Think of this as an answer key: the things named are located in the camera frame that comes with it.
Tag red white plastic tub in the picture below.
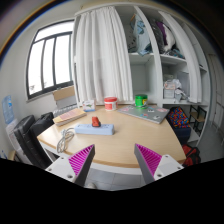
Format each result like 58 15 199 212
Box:
104 97 117 111

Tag clothes pile on shelf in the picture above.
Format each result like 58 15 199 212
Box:
127 14 184 59

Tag wooden table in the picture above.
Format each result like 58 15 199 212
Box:
38 106 185 174

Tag light blue power strip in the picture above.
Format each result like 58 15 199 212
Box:
75 124 114 135

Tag white shelving unit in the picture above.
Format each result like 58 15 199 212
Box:
73 2 212 148

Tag small white card box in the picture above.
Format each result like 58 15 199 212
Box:
82 100 96 112

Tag red charger plug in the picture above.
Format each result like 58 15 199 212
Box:
92 116 101 127

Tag white boxes on shelf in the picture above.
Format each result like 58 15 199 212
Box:
163 74 190 102

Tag grey laptop with stickers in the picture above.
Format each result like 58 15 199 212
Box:
119 105 169 124

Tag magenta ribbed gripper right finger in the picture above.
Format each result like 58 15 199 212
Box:
134 144 183 184

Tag white curtain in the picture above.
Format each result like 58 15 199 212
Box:
76 6 133 104

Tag black framed window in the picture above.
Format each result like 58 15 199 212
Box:
26 20 74 99

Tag colourful patterned backpack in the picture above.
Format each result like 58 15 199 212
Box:
166 106 191 145

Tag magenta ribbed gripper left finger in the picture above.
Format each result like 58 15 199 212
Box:
46 144 95 187

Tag water dispenser bottle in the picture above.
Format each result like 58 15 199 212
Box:
2 95 14 124

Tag cardboard backed chair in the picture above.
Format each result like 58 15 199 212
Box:
53 86 77 117

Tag white power strip cable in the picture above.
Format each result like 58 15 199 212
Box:
56 127 77 155

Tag green lidded jar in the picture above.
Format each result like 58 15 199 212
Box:
135 94 148 108

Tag red black bag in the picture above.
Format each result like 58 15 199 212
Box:
182 144 201 167

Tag yellow pink book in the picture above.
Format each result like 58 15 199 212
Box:
53 108 86 126

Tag black suitcase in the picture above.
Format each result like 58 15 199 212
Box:
13 112 54 169

